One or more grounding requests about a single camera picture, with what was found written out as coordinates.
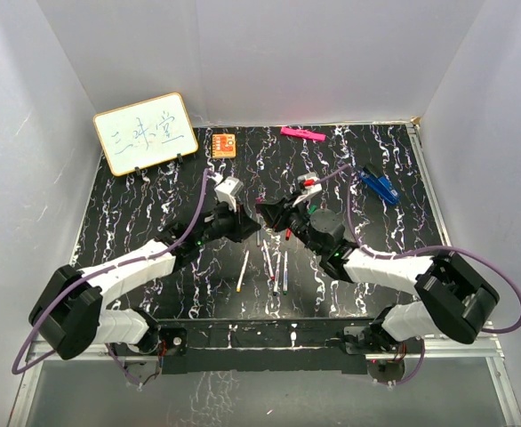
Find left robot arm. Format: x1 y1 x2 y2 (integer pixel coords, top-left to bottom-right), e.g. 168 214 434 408
28 202 261 360

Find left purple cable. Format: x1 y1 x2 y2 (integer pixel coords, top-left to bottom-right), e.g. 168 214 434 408
11 167 224 389

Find white pen yellow end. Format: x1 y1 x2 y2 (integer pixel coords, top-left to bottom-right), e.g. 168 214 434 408
236 250 250 293

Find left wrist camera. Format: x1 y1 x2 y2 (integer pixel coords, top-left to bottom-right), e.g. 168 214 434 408
214 177 244 210

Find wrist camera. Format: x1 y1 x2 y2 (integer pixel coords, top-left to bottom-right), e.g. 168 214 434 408
214 177 244 210
297 172 322 197

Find white pen green end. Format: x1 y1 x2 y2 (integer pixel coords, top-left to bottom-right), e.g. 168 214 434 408
273 252 282 296

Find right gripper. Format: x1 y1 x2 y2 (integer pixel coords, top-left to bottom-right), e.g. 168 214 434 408
257 193 325 258

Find purple cable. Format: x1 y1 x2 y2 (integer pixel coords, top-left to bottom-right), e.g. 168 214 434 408
316 164 521 386
11 167 224 389

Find white pen purple end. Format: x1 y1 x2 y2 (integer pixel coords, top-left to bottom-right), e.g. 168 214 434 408
256 214 261 247

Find white pen red end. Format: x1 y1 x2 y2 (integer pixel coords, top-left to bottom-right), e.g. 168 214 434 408
262 239 275 280

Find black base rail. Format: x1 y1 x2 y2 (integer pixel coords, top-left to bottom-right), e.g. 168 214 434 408
108 318 426 379

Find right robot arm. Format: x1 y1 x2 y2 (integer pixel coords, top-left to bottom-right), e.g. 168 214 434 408
256 196 500 353

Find pink plastic piece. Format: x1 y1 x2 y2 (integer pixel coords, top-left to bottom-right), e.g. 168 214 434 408
280 126 326 142

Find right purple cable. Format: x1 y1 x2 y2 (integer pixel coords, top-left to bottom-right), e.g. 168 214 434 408
316 164 521 386

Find blue stapler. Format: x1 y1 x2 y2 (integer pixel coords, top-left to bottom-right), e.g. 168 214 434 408
359 164 399 205

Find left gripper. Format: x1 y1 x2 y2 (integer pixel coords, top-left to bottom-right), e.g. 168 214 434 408
196 197 260 246

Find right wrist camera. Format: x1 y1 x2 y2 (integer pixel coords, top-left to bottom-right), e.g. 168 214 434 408
297 172 322 197

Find small whiteboard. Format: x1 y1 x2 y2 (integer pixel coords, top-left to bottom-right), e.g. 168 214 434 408
92 93 198 177

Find white pen blue end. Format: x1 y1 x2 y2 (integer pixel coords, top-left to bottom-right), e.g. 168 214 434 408
282 251 288 295

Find orange notepad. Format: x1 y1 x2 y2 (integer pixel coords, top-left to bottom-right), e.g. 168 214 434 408
212 133 236 158

